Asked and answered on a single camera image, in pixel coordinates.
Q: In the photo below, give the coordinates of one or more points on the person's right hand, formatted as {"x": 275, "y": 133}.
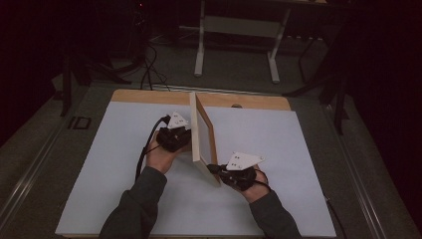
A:
{"x": 255, "y": 192}

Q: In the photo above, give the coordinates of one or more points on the white metal desk frame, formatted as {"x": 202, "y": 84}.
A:
{"x": 239, "y": 26}

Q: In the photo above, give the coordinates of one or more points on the black metal stand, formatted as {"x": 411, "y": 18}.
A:
{"x": 68, "y": 86}
{"x": 339, "y": 109}

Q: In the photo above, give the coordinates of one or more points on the wooden table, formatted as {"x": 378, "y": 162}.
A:
{"x": 149, "y": 97}

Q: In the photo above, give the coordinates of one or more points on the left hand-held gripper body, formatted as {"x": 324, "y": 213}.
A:
{"x": 172, "y": 139}

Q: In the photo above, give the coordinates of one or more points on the white table mat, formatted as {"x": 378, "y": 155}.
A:
{"x": 132, "y": 132}

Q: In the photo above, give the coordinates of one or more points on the metal floor rail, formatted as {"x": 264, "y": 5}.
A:
{"x": 358, "y": 182}
{"x": 30, "y": 176}

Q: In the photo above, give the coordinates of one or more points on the person's left hand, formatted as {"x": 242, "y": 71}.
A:
{"x": 161, "y": 159}

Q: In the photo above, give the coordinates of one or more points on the wooden picture frame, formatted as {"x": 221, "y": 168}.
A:
{"x": 195, "y": 132}

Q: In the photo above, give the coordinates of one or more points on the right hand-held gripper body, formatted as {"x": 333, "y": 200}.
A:
{"x": 240, "y": 177}

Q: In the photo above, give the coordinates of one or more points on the dark floor socket plate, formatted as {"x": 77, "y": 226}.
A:
{"x": 79, "y": 122}

